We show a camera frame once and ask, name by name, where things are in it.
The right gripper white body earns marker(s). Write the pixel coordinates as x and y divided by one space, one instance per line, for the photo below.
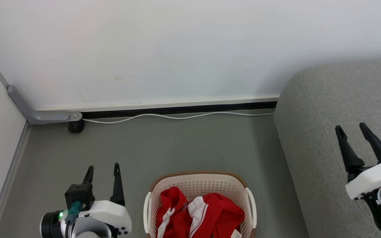
375 178

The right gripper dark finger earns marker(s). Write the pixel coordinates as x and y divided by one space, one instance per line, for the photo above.
377 145
348 152

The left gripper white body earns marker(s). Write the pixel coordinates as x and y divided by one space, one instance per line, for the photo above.
111 213

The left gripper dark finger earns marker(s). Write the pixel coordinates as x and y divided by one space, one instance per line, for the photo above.
117 188
89 177

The red white garment with tag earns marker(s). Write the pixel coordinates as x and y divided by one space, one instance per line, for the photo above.
222 215

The left white grey robot arm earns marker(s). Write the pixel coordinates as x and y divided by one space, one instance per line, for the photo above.
50 226

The cream perforated laundry basket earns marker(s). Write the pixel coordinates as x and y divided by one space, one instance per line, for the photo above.
200 181

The grey fabric sofa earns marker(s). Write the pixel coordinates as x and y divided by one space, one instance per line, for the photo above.
319 132

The small black caster wheel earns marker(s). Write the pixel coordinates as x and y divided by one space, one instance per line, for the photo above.
76 127

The grey skirting trim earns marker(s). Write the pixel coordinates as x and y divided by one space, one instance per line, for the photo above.
7 181

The white baseboard strip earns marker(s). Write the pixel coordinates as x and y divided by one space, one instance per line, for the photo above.
160 104

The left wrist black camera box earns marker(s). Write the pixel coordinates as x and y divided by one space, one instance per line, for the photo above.
79 193

